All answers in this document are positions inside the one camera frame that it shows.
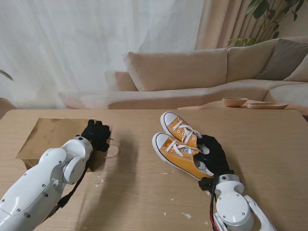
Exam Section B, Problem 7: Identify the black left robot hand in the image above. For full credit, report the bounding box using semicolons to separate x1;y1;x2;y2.
80;119;112;153

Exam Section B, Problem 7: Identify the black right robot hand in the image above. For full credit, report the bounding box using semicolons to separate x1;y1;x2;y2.
193;134;234;178

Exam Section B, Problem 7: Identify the brown paper bag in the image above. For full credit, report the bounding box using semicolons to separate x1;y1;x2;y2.
14;117;120;173

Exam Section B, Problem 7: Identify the yellow canvas sneaker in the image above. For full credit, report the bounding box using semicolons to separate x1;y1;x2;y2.
160;111;204;149
152;131;215;180

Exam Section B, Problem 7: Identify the light wooden side table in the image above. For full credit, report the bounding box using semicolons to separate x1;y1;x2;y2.
177;100;308;118

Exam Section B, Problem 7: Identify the light wooden bowl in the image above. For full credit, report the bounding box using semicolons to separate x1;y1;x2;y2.
222;97;248;108

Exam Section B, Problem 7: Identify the shallow wooden tray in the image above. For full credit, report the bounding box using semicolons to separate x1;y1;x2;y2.
247;102;289;110

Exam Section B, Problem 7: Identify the white sheer curtain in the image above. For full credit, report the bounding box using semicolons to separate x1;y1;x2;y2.
0;0;205;110

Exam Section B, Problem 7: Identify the beige sofa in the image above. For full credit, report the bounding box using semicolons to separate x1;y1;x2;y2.
59;36;308;110

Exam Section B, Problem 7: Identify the brown plant pot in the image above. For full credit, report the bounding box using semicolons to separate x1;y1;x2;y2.
0;97;17;118

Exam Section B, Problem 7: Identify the small green plant leaf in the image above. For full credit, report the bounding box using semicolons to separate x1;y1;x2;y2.
0;69;14;81

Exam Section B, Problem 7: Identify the grey cushion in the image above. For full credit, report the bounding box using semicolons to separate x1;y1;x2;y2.
256;38;308;81

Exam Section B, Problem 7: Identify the light beige cushion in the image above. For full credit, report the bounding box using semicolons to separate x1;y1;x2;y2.
283;60;308;82

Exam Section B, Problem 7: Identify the beige curtain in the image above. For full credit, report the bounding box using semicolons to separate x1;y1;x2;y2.
194;0;289;50

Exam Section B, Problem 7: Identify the green leafy houseplant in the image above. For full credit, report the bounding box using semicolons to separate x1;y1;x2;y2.
227;0;308;48

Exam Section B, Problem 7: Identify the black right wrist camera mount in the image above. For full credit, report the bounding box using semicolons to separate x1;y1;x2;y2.
197;177;216;193

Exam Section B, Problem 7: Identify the black red right arm cable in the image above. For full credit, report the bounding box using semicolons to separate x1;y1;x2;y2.
208;177;221;231

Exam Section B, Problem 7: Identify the black red arm cable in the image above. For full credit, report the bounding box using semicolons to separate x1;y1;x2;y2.
51;165;88;215
208;177;221;231

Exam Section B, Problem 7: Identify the black red left arm cable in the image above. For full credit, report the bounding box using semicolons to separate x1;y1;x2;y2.
51;165;88;215

